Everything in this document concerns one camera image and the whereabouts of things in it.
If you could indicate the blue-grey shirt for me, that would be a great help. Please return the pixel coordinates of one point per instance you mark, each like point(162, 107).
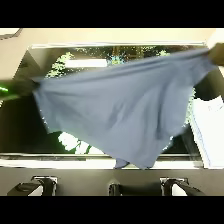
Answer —
point(126, 110)

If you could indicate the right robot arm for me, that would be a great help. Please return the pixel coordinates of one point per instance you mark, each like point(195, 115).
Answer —
point(208, 88)

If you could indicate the white garment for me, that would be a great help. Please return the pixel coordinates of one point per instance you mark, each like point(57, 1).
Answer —
point(210, 133)

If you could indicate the silver frame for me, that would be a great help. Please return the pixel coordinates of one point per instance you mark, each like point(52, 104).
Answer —
point(66, 164)

